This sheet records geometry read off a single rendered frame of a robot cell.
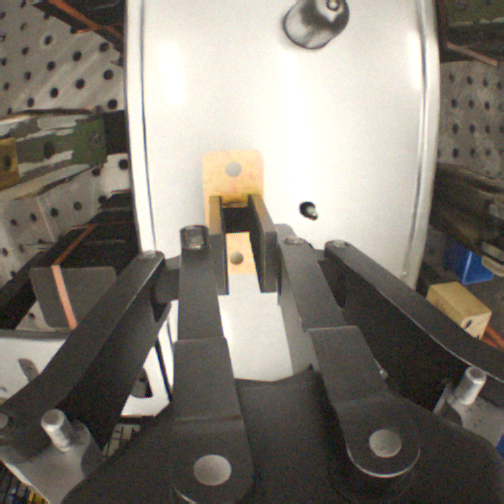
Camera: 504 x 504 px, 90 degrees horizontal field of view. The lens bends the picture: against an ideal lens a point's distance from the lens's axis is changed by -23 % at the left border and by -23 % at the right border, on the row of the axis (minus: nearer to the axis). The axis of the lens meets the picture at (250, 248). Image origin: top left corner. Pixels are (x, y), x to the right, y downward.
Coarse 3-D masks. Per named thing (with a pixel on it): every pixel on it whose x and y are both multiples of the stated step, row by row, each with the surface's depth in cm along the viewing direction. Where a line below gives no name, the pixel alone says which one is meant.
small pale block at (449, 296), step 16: (432, 272) 27; (416, 288) 27; (432, 288) 24; (448, 288) 23; (464, 288) 23; (448, 304) 21; (464, 304) 21; (480, 304) 21; (464, 320) 20; (480, 320) 20; (480, 336) 21
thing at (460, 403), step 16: (448, 384) 6; (464, 384) 6; (480, 384) 6; (448, 400) 6; (464, 400) 6; (480, 400) 6; (448, 416) 6; (464, 416) 5; (480, 416) 5; (496, 416) 5; (480, 432) 5; (496, 432) 5
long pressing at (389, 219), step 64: (128, 0) 15; (192, 0) 16; (256, 0) 16; (384, 0) 16; (128, 64) 17; (192, 64) 17; (256, 64) 18; (320, 64) 18; (384, 64) 18; (128, 128) 19; (192, 128) 19; (256, 128) 19; (320, 128) 20; (384, 128) 20; (192, 192) 21; (320, 192) 22; (384, 192) 22; (384, 256) 24; (256, 320) 25
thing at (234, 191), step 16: (208, 160) 19; (224, 160) 19; (240, 160) 19; (256, 160) 20; (208, 176) 20; (224, 176) 20; (240, 176) 20; (256, 176) 20; (208, 192) 20; (224, 192) 20; (240, 192) 20; (256, 192) 20; (208, 208) 20; (224, 208) 20; (240, 208) 20; (208, 224) 21; (240, 224) 20; (240, 240) 22; (240, 272) 22
